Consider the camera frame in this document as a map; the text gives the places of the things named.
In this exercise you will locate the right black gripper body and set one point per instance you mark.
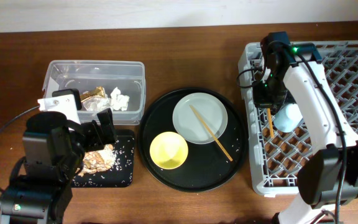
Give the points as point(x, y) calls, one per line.
point(270, 94)

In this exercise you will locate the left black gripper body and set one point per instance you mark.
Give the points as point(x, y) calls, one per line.
point(92, 140)

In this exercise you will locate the food scraps and rice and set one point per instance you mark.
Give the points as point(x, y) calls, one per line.
point(99, 160)

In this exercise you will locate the small white napkin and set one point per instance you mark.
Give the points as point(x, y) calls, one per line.
point(119, 102)

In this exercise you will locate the gold snack wrapper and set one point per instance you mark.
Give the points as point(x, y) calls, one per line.
point(98, 92)

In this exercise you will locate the blue cup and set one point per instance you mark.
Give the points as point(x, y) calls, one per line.
point(288, 118)

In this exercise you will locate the wooden chopstick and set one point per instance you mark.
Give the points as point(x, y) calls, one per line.
point(270, 123)
point(211, 133)

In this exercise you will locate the yellow bowl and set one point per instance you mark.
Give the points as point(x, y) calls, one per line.
point(168, 150)

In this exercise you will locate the grey plate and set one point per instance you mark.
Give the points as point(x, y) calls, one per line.
point(211, 110)

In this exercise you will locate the large white napkin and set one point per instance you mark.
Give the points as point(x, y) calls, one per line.
point(97, 104)

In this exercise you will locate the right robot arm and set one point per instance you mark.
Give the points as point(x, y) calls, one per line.
point(329, 179)

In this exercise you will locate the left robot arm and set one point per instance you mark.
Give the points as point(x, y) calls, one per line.
point(39, 189)

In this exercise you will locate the clear plastic waste bin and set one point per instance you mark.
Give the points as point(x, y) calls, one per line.
point(86, 75)

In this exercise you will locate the grey dishwasher rack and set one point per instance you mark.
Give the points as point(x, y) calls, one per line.
point(275, 160)

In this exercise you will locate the black rectangular tray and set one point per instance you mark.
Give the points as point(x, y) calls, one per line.
point(123, 168)

